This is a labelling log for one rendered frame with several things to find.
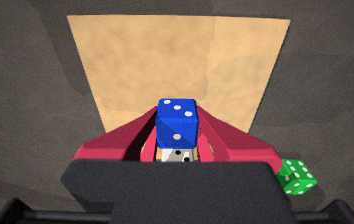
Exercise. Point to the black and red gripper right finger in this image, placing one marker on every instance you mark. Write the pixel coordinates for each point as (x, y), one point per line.
(231, 144)

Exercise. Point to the green dice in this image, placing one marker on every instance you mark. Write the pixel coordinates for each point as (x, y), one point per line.
(295, 177)

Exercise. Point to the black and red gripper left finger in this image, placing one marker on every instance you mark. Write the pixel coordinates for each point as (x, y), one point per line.
(126, 141)

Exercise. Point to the tan flat mat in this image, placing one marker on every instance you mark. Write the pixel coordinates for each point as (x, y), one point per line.
(133, 61)

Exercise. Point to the blue dice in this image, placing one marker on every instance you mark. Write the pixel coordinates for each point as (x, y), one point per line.
(177, 124)

